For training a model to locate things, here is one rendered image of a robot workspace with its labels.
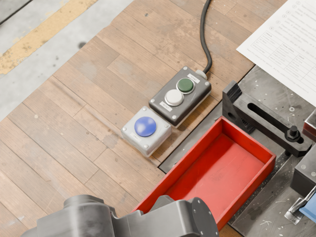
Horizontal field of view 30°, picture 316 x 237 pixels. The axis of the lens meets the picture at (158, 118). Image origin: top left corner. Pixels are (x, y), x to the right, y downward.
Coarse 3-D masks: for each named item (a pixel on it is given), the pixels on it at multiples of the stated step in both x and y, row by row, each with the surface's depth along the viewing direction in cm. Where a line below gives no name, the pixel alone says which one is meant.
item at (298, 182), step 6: (294, 174) 97; (294, 180) 99; (300, 180) 97; (306, 180) 95; (294, 186) 101; (300, 186) 99; (306, 186) 97; (312, 186) 95; (300, 192) 101; (306, 192) 99
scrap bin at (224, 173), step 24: (216, 144) 107; (240, 144) 106; (192, 168) 105; (216, 168) 105; (240, 168) 104; (264, 168) 98; (168, 192) 104; (192, 192) 103; (216, 192) 103; (240, 192) 102; (216, 216) 101
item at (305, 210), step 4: (312, 200) 92; (308, 204) 92; (312, 204) 92; (300, 208) 89; (304, 208) 90; (308, 208) 91; (312, 208) 91; (304, 212) 88; (308, 212) 90; (312, 212) 91; (308, 216) 88; (312, 216) 88; (312, 220) 88
